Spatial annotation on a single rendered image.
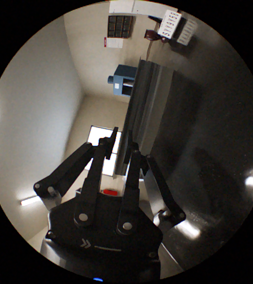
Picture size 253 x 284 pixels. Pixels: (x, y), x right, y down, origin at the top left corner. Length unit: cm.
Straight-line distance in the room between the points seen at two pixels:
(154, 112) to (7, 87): 185
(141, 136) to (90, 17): 239
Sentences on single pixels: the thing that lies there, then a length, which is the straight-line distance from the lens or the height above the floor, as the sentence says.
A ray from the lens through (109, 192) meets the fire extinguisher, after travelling 315.
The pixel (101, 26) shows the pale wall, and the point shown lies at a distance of 236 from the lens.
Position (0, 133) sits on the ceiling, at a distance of 184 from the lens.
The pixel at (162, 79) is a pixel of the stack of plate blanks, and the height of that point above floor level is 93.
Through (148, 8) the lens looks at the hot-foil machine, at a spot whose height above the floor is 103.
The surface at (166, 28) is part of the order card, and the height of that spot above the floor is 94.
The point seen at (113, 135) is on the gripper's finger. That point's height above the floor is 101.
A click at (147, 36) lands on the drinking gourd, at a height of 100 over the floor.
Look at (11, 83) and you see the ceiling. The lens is 186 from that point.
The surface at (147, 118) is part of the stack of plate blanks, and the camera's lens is 29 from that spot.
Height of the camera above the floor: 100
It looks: 4 degrees down
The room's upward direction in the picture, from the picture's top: 78 degrees counter-clockwise
